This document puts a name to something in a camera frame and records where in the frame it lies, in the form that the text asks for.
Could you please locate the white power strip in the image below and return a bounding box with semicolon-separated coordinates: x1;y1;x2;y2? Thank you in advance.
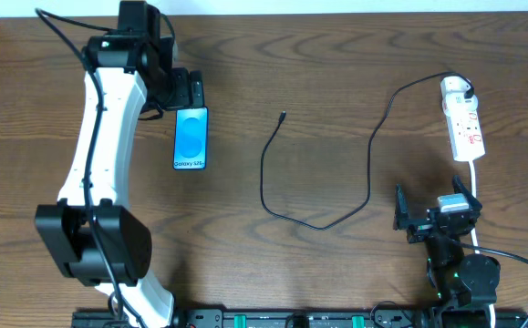
440;76;485;162

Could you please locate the black USB charger cable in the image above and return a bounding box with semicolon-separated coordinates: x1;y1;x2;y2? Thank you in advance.
259;71;476;231

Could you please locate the white charger plug adapter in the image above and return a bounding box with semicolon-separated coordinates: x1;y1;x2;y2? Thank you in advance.
442;92;479;117

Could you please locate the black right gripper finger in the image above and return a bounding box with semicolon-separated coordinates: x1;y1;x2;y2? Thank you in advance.
451;175;479;210
393;184;409;231

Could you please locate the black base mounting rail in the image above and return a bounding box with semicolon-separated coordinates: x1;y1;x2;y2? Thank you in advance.
70;307;528;328

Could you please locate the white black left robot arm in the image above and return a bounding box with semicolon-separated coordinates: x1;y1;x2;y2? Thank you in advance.
35;1;208;327

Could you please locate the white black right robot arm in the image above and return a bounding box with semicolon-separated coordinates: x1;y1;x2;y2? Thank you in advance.
393;176;501;327

